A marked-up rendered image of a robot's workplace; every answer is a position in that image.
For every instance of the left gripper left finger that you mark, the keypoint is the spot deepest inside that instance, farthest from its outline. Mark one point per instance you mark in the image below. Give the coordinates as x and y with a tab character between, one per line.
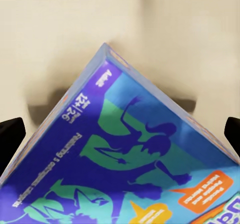
12	134

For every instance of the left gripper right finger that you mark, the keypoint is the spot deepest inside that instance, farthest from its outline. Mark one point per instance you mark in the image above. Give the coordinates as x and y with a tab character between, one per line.
232	133

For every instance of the board game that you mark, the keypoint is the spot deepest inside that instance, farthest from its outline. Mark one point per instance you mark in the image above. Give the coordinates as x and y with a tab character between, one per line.
117	150

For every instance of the bed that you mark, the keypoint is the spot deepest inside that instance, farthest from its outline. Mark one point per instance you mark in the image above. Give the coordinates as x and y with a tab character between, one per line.
189	49

